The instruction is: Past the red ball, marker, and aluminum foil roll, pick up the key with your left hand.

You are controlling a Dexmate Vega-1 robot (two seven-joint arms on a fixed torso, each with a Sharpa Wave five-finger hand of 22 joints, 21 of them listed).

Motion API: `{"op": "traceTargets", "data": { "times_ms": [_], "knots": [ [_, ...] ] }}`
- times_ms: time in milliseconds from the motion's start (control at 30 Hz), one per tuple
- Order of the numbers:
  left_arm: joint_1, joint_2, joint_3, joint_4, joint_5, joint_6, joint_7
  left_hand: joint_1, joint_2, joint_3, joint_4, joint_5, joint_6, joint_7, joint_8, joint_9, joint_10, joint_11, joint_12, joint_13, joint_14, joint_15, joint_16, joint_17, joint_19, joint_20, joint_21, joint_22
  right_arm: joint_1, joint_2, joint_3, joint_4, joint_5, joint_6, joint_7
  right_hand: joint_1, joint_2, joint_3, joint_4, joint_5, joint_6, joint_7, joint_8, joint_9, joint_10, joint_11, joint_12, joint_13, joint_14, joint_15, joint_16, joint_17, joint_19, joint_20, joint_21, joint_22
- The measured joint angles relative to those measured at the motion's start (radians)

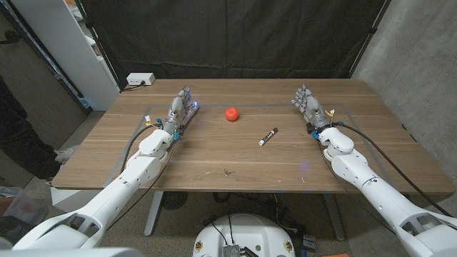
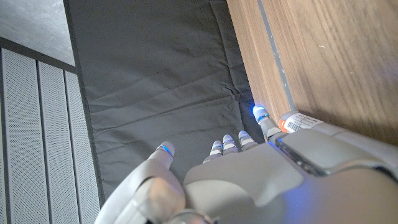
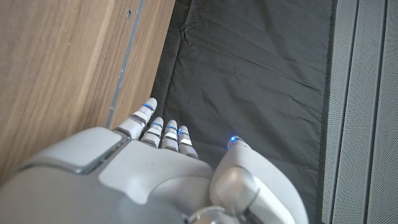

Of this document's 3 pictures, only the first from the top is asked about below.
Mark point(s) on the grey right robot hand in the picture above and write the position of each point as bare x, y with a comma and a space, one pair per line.
313, 110

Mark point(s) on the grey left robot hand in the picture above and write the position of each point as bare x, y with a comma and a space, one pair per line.
178, 110

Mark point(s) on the small metal key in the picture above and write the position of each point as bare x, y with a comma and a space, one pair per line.
227, 173

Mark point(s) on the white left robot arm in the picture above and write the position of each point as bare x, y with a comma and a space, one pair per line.
107, 203

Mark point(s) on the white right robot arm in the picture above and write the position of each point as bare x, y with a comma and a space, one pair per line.
375, 192

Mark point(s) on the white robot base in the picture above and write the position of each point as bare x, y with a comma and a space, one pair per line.
242, 235

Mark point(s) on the brown capped whiteboard marker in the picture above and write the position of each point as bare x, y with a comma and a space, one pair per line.
268, 136

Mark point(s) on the red ball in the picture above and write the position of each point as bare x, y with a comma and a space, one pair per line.
232, 114

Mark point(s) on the white power strip box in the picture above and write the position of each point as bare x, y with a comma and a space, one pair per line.
140, 78

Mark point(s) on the black round fan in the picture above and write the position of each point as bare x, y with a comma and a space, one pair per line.
174, 200

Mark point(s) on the black backdrop curtain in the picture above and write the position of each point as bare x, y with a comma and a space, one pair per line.
232, 35

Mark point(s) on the black backdrop stand pole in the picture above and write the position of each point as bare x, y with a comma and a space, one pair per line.
97, 43
373, 30

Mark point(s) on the grey table leg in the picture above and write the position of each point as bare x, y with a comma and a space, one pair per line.
153, 214
335, 217

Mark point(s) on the white tall cabinet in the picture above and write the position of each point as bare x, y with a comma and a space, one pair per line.
64, 43

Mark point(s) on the clear plastic storage bin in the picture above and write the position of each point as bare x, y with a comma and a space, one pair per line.
25, 207

